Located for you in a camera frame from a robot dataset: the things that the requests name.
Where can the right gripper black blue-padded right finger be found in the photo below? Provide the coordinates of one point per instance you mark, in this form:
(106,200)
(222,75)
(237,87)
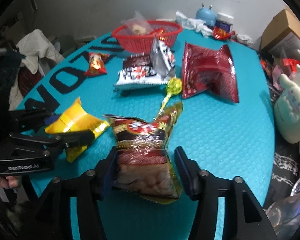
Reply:
(244,217)

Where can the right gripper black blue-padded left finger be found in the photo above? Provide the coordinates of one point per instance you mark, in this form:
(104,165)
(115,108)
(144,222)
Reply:
(51,217)

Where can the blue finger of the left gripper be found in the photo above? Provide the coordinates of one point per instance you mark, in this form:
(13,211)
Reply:
(51,119)

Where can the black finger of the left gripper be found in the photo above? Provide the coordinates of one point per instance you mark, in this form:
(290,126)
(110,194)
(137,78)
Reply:
(77,139)

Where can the yellow snack packet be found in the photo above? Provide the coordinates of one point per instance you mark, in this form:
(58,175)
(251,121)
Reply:
(76,119)

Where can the gold red snack bag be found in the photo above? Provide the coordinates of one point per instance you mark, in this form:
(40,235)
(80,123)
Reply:
(144,164)

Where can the white peanut snack packet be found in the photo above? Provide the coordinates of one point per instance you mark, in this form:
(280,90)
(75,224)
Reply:
(138,78)

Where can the yellow green lollipop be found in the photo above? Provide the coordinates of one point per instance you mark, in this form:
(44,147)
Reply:
(173,87)

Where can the silver white snack packet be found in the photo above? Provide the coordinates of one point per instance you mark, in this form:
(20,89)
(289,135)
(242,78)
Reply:
(162,59)

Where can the dark brown chocolate packet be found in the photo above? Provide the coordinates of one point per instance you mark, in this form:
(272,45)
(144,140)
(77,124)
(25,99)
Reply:
(137,60)

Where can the person's left hand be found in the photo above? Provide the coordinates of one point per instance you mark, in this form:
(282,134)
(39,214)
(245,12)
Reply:
(10,182)

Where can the small red orange snack packet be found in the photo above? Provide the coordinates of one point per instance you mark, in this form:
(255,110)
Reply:
(97,65)

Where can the white cloth pile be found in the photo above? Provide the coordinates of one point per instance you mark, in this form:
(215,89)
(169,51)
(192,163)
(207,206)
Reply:
(34,46)

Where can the white plush toy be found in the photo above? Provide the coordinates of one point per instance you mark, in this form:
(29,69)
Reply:
(287,110)

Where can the red plastic basket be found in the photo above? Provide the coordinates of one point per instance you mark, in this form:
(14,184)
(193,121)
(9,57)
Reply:
(163,30)

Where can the teal foam mat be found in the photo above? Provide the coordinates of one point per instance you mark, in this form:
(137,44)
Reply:
(224,138)

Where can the clear plastic bag with pastry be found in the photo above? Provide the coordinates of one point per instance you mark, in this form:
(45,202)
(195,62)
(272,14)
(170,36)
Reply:
(137,25)

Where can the large dark red snack bag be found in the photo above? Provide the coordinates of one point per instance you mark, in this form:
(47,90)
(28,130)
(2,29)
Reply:
(207,69)

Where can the crumpled white tissue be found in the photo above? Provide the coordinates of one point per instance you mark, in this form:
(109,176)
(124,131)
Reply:
(199,26)

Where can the small white crumpled wrapper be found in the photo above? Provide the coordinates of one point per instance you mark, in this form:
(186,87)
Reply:
(245,39)

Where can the red yellow crumpled wrapper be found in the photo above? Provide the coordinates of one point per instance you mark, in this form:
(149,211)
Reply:
(221,34)

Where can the blue round humidifier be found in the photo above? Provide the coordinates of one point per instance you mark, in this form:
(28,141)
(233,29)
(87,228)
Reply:
(206,14)

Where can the white-lidded dark jar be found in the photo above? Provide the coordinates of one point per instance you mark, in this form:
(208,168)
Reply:
(224,21)

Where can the brown cardboard box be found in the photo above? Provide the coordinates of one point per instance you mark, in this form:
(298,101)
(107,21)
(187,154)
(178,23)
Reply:
(282,34)

